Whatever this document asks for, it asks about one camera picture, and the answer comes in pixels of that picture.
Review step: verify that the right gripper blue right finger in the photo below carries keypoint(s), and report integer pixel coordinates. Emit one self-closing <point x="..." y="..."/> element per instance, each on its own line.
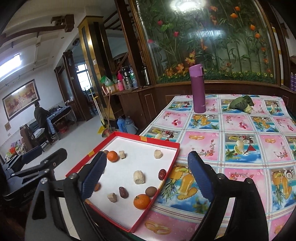
<point x="203" y="174"/>

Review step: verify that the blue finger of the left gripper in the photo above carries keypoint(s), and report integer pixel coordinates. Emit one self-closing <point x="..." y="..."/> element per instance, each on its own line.
<point x="53" y="160"/>
<point x="26" y="158"/>

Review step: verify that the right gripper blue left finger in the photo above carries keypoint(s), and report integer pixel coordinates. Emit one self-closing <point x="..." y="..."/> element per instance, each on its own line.
<point x="90" y="174"/>

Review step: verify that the orange mandarin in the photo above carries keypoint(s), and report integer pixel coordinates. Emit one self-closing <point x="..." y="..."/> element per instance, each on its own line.
<point x="97" y="187"/>
<point x="141" y="201"/>
<point x="112" y="156"/>

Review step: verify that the dark red jujube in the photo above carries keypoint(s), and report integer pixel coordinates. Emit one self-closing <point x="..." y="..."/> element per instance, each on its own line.
<point x="162" y="174"/>
<point x="123" y="192"/>

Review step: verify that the small beige banana chunk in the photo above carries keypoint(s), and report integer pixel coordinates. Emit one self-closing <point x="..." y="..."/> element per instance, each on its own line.
<point x="122" y="154"/>

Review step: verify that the large beige banana chunk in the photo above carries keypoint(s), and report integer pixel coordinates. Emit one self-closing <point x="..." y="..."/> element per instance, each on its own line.
<point x="138" y="177"/>

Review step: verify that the brown kiwi-like fruit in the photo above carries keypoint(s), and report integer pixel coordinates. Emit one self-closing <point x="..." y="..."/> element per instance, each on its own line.
<point x="151" y="191"/>

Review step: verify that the wooden chair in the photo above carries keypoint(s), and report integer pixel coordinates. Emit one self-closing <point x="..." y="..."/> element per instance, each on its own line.
<point x="33" y="139"/>

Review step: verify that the dark side table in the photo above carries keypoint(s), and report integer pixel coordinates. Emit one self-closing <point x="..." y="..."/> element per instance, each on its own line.
<point x="54" y="118"/>

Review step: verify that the broom and dustpan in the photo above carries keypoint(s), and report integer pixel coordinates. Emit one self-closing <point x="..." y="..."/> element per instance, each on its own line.
<point x="105" y="129"/>

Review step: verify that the red box lid tray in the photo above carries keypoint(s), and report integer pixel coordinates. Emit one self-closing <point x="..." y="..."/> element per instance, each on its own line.
<point x="139" y="153"/>

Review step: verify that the person in dark jacket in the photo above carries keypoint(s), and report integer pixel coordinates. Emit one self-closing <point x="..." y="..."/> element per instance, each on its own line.
<point x="41" y="115"/>

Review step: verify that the blue thermos jug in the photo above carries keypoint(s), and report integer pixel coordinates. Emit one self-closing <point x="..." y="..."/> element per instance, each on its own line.
<point x="121" y="124"/>

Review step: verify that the framed landscape painting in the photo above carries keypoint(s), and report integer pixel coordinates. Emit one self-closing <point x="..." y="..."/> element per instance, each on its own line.
<point x="20" y="99"/>

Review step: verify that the fruit pattern tablecloth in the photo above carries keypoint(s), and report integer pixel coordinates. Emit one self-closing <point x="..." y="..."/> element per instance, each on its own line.
<point x="259" y="145"/>

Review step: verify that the grey thermos jug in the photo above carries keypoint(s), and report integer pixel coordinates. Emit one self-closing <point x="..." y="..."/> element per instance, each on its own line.
<point x="130" y="126"/>

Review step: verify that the green leafy vegetable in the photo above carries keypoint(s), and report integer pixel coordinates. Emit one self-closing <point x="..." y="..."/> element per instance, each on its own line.
<point x="243" y="103"/>

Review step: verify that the wooden low cabinet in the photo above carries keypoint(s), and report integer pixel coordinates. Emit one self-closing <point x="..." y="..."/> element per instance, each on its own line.
<point x="145" y="103"/>

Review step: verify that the green plastic bag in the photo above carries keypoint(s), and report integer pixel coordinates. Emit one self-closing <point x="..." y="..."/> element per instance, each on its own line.
<point x="106" y="81"/>

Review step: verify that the pink bottle on counter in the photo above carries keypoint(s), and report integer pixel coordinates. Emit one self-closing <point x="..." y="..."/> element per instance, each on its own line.
<point x="120" y="82"/>

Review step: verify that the purple thermos bottle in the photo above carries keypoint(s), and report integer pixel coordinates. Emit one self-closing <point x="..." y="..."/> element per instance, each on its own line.
<point x="198" y="89"/>

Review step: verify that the ceiling fluorescent light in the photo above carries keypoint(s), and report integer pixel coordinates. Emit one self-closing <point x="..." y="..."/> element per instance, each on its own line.
<point x="10" y="66"/>

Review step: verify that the steel thermos flask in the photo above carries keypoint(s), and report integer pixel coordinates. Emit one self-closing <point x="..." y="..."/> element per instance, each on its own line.
<point x="146" y="75"/>

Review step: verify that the purple bottles on shelf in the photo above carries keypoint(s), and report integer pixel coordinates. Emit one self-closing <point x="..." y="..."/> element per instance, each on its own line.
<point x="293" y="81"/>

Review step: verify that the flower painting glass panel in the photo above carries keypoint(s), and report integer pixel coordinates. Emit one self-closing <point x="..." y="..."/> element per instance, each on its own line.
<point x="230" y="39"/>

